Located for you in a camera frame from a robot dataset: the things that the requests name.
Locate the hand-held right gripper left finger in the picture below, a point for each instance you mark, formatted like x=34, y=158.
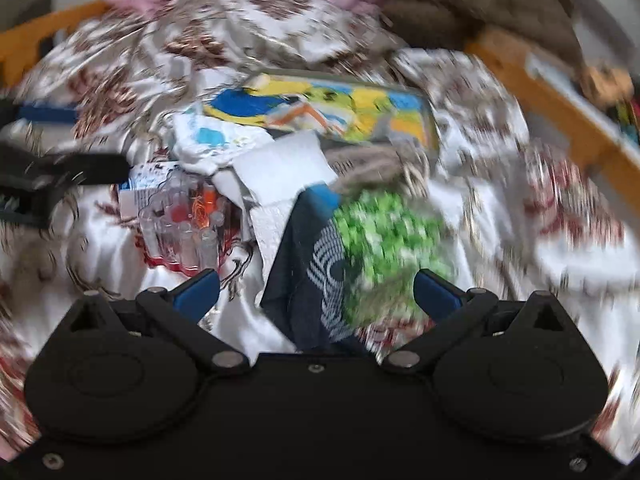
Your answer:
x=196, y=291

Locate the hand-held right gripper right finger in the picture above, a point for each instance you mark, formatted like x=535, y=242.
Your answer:
x=438, y=292

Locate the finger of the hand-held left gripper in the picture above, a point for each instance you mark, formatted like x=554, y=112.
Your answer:
x=47, y=113
x=75, y=169

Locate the colourful printed box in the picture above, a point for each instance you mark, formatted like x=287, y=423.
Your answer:
x=350, y=105

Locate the green patterned cloth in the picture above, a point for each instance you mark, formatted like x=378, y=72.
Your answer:
x=390, y=240

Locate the clear plastic tube case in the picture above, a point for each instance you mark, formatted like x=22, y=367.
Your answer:
x=185, y=220

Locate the floral satin blanket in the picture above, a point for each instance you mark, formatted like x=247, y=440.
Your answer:
x=500, y=220

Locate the navy cloth with white print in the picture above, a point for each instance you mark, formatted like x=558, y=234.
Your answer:
x=300, y=270

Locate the white cloth with blue print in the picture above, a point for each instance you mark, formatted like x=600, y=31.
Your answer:
x=210, y=137

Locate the grey fringed scarf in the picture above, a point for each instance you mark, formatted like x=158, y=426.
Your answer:
x=375, y=165

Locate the brown puffer jacket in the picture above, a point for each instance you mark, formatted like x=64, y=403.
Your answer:
x=465, y=0

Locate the wooden bed frame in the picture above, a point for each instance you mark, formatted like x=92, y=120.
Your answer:
x=565, y=105

